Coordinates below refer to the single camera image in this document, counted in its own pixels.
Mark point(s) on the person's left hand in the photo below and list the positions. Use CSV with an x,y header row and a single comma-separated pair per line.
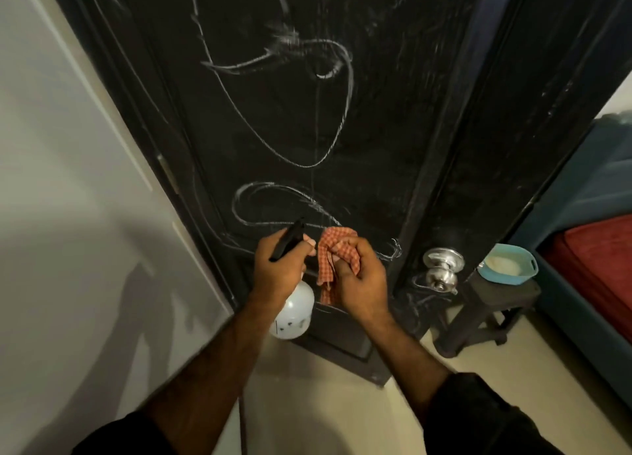
x,y
279,277

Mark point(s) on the person's right hand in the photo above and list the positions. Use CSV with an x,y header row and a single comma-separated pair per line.
x,y
363,287

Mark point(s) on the white spray bottle black trigger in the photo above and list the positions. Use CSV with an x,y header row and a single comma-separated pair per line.
x,y
294,314

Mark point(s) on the orange checked cloth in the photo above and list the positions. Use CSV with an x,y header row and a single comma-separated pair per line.
x,y
326,267

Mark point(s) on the black wooden door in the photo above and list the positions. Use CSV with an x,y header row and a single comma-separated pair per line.
x,y
370,99

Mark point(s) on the person's left forearm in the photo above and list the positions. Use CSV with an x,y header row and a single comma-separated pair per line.
x,y
207,380

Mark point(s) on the dark plastic stool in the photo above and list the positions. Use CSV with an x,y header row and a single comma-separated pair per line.
x,y
494,299

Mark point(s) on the light green tray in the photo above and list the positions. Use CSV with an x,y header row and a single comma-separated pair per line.
x,y
513,280

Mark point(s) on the black right sleeve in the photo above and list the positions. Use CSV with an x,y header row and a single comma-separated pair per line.
x,y
484,420

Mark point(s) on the black sleeve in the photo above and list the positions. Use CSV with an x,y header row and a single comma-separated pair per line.
x,y
123,437
484,420

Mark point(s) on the black left sleeve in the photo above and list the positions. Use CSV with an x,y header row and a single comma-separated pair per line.
x,y
123,437

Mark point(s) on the red quilted mattress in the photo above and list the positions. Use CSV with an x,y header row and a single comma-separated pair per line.
x,y
597,262

